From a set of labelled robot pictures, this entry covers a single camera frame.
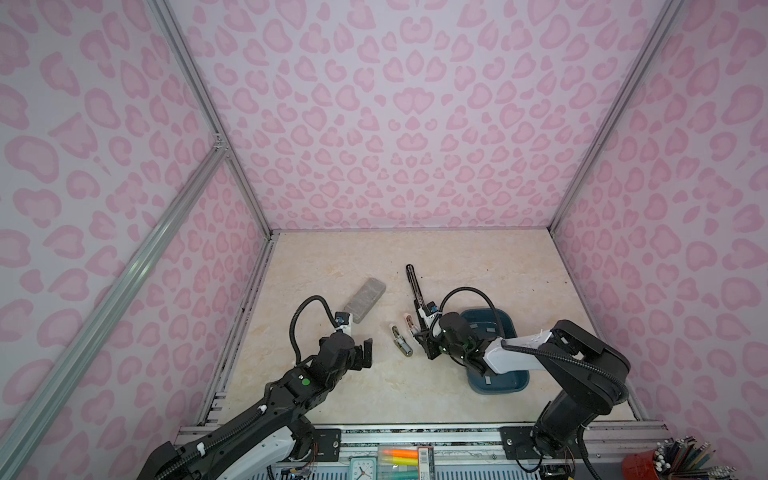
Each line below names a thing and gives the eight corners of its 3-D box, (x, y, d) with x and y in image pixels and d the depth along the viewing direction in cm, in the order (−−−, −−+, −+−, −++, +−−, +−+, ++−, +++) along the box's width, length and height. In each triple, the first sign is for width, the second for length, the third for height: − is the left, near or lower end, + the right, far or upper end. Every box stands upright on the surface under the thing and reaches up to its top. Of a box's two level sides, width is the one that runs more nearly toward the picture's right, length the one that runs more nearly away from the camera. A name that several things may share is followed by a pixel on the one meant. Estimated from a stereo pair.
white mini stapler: (405, 359, 88) (405, 353, 85) (388, 333, 94) (387, 326, 90) (412, 355, 89) (412, 348, 85) (394, 329, 94) (394, 322, 91)
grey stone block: (342, 314, 99) (341, 309, 96) (370, 280, 107) (369, 275, 105) (359, 324, 96) (358, 320, 94) (386, 288, 105) (386, 284, 103)
